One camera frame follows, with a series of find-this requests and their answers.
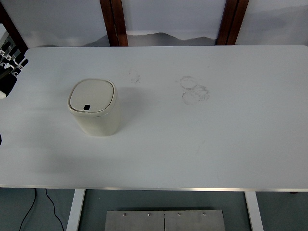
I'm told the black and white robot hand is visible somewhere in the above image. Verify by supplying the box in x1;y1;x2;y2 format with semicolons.
0;41;28;99

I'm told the cream plastic trash can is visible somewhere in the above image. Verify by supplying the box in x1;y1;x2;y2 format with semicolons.
68;79;121;136

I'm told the left white table leg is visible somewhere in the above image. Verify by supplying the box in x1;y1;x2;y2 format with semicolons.
66;189;86;231

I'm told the white table leg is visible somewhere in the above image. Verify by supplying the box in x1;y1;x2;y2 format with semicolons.
66;189;86;231
244;192;264;231

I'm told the right white table leg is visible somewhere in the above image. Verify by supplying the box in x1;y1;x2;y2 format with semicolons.
244;192;264;231

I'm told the dark brown frame far left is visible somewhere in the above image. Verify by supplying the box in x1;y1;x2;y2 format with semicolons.
0;3;28;52

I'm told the left brown wooden frame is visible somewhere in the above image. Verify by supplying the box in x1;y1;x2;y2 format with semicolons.
100;0;128;47

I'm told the brown wooden frame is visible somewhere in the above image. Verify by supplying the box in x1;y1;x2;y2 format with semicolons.
216;0;249;46
100;0;128;47

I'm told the black floor cable left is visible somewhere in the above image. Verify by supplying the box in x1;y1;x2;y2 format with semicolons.
18;188;38;231

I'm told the black floor cable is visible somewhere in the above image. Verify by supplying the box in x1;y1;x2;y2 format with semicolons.
45;188;65;231
18;188;38;231

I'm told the black floor cable right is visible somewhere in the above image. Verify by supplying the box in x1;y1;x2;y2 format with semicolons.
45;188;65;231

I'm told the steel base plate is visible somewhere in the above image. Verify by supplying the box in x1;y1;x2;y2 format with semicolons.
105;210;225;231

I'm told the right brown wooden frame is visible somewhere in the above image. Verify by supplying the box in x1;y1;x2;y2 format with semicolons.
216;0;249;46

